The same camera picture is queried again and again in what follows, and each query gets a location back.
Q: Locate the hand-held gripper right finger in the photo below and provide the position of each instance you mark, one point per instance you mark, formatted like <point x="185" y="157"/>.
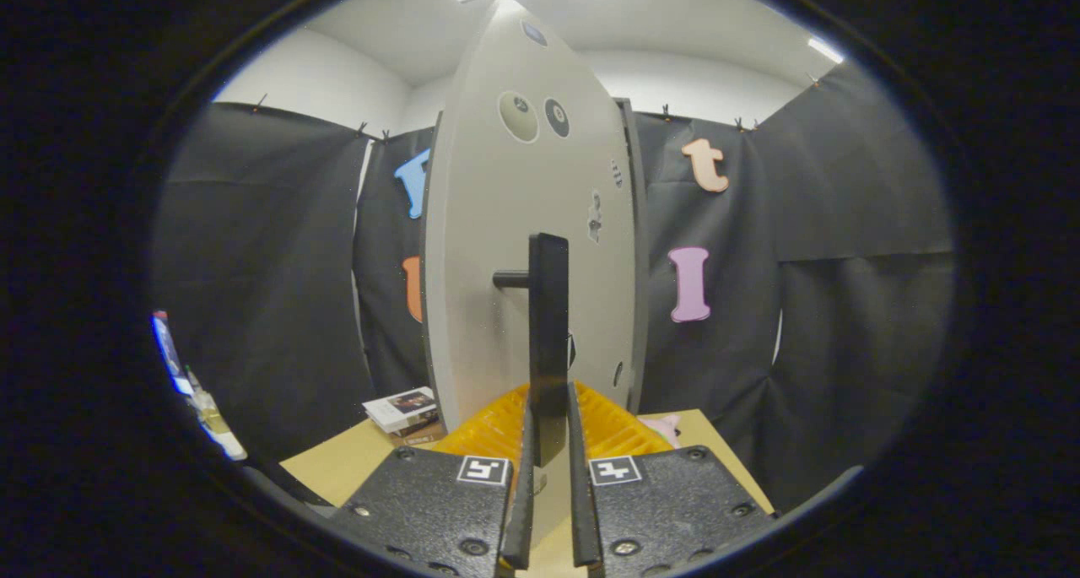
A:
<point x="580" y="510"/>

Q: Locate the brown book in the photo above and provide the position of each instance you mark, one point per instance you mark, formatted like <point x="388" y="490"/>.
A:
<point x="426" y="434"/>

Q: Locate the pink green plush toy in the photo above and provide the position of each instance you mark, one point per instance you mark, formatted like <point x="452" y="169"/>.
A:
<point x="662" y="430"/>

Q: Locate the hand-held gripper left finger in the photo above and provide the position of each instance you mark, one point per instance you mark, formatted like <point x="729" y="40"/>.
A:
<point x="519" y="510"/>

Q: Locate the black backdrop cloth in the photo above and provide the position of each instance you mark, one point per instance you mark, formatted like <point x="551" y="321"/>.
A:
<point x="844" y="181"/>

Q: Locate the white book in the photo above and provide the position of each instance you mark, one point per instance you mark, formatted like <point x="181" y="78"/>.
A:
<point x="401" y="409"/>

